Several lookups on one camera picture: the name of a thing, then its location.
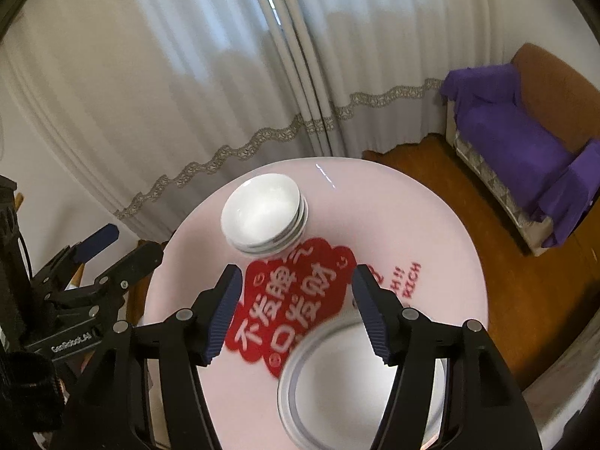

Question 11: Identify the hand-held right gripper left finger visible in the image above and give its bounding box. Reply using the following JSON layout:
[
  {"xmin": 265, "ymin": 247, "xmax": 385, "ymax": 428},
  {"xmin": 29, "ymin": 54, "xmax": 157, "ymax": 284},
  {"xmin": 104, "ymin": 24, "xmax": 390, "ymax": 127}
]
[{"xmin": 49, "ymin": 264, "xmax": 245, "ymax": 450}]

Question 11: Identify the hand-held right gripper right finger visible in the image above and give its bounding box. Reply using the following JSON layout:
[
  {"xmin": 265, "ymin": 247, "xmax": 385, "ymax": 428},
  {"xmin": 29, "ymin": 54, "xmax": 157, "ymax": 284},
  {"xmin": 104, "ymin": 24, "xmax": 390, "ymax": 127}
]
[{"xmin": 352, "ymin": 264, "xmax": 545, "ymax": 450}]

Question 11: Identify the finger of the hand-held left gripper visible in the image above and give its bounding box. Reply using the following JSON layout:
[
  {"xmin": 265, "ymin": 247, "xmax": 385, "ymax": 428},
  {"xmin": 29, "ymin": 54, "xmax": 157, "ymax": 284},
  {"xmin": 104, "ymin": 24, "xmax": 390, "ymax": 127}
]
[
  {"xmin": 83, "ymin": 242, "xmax": 165, "ymax": 297},
  {"xmin": 32, "ymin": 224, "xmax": 119, "ymax": 288}
]

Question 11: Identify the white blanket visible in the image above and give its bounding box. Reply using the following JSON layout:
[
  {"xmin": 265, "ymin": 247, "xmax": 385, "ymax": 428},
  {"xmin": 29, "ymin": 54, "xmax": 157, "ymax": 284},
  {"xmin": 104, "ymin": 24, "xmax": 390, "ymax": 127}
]
[{"xmin": 520, "ymin": 323, "xmax": 600, "ymax": 450}]

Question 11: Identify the purple cloth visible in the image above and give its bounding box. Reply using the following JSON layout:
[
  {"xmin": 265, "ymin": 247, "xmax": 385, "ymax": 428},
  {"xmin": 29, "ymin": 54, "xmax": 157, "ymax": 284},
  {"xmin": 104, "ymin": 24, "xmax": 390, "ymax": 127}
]
[{"xmin": 442, "ymin": 64, "xmax": 600, "ymax": 249}]

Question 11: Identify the brown sofa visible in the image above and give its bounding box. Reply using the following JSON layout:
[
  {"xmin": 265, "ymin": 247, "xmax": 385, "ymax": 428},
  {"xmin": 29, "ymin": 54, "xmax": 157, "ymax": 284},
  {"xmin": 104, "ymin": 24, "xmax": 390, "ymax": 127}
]
[{"xmin": 443, "ymin": 42, "xmax": 600, "ymax": 258}]

